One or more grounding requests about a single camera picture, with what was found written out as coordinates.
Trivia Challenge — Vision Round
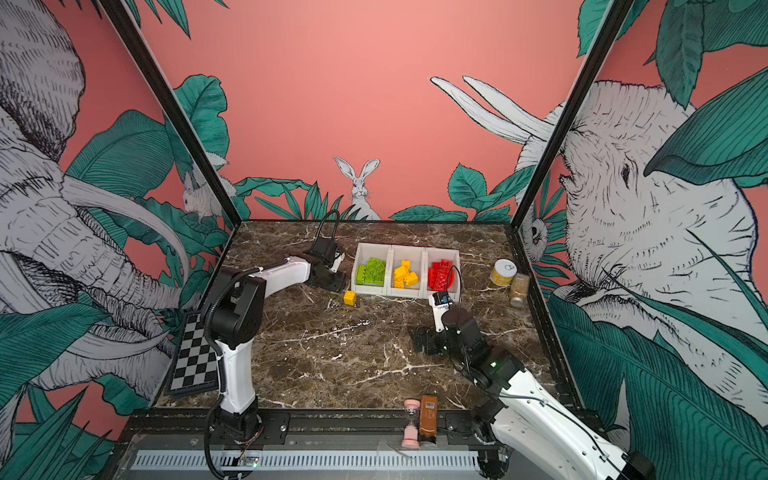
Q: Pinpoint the red arch lego piece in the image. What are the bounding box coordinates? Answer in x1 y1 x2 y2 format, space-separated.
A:
427 260 455 291

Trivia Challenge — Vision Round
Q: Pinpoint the yellow lego brick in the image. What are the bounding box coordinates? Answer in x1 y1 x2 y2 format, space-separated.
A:
404 272 419 287
393 260 411 282
343 291 357 306

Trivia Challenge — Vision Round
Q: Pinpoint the white three-compartment bin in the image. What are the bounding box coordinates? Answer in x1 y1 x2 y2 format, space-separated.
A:
351 243 462 301

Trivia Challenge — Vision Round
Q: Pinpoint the long green lego brick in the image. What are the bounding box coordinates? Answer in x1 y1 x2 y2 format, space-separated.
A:
363 258 386 286

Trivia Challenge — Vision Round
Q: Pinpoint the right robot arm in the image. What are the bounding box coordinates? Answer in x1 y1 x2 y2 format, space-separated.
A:
413 303 656 479

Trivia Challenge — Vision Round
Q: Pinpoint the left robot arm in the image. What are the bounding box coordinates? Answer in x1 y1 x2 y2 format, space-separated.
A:
201 250 346 443

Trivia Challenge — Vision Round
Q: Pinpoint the brown rectangular bottle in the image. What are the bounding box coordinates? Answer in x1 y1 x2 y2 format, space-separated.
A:
419 395 438 443

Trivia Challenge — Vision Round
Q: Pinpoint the pink hourglass timer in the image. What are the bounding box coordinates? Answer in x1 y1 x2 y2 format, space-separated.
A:
401 399 421 449

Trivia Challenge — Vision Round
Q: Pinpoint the glass spice jar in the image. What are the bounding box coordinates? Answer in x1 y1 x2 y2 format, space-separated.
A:
509 273 530 308

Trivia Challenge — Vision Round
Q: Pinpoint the white perforated strip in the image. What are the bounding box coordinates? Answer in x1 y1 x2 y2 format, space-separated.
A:
129 450 479 473

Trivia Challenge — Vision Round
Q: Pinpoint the checkerboard calibration plate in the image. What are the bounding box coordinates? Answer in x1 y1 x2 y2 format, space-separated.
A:
166 312 219 398

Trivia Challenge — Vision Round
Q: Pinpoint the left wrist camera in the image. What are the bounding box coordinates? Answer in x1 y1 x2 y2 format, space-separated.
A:
309 237 345 272

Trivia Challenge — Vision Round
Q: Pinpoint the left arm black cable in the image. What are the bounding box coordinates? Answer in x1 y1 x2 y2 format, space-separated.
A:
314 209 342 241

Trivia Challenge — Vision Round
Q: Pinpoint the black front rail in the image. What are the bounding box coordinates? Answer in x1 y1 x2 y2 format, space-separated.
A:
119 409 607 448

